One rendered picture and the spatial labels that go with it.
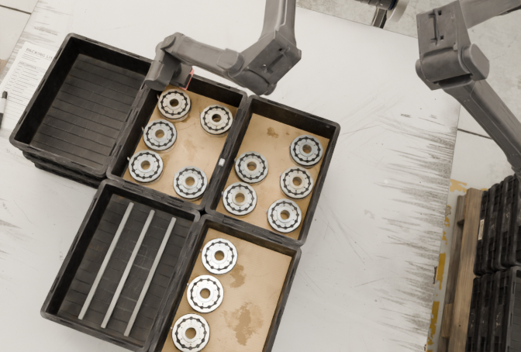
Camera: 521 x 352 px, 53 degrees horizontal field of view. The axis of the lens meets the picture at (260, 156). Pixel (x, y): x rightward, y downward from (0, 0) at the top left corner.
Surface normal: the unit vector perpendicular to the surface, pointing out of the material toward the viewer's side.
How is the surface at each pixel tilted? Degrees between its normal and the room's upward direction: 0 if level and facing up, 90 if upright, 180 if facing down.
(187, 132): 0
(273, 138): 0
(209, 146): 0
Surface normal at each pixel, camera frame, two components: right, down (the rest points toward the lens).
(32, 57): 0.07, -0.34
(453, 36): -0.76, -0.03
